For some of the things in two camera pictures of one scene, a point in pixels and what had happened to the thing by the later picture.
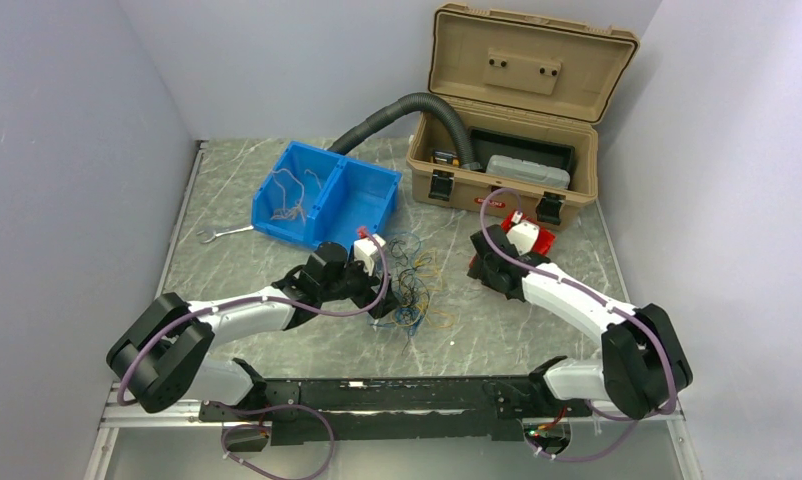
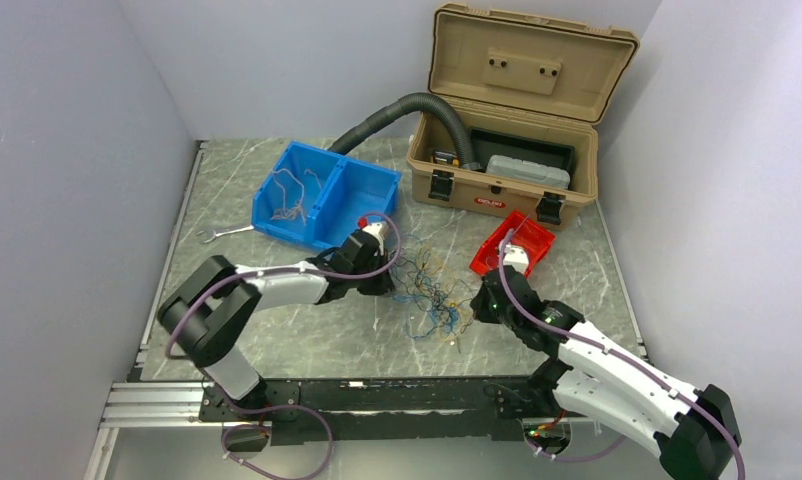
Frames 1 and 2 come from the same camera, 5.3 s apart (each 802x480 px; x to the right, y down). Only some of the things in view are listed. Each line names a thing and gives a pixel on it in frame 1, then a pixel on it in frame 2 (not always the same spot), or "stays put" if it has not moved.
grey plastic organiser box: x=527 y=171 stays put
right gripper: x=480 y=270 → x=480 y=308
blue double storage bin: x=313 y=196 stays put
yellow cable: x=414 y=285 → x=452 y=296
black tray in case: x=519 y=145 stays put
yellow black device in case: x=447 y=157 stays put
